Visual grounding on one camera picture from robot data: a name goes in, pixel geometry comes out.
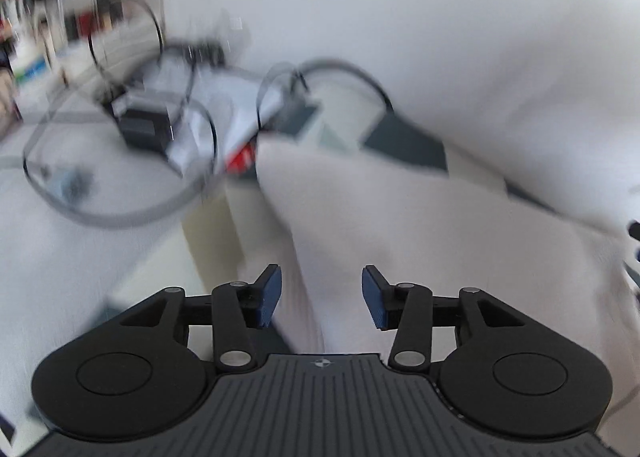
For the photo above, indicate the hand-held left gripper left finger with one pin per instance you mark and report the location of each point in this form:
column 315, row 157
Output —
column 270, row 297

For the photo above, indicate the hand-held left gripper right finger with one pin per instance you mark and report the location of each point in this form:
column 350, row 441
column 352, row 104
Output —
column 374, row 297

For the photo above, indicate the white textured sweater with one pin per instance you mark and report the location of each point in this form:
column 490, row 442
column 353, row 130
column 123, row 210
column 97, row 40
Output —
column 400, row 247

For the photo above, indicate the geometric patterned mat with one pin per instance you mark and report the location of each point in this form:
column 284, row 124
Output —
column 407, row 142

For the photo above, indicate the black power adapter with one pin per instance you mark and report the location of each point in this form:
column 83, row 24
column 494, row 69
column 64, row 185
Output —
column 142, row 129

